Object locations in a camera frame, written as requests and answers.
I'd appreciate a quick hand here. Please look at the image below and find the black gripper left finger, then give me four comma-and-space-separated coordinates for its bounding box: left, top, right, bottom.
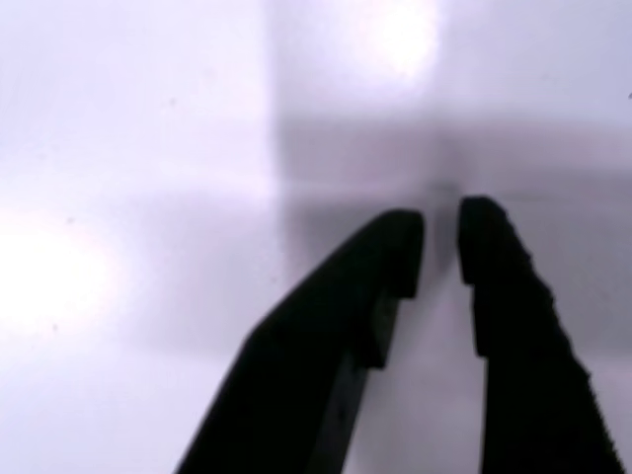
175, 209, 426, 474

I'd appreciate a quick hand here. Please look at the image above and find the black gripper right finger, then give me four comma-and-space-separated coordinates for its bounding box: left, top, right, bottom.
455, 196, 626, 474

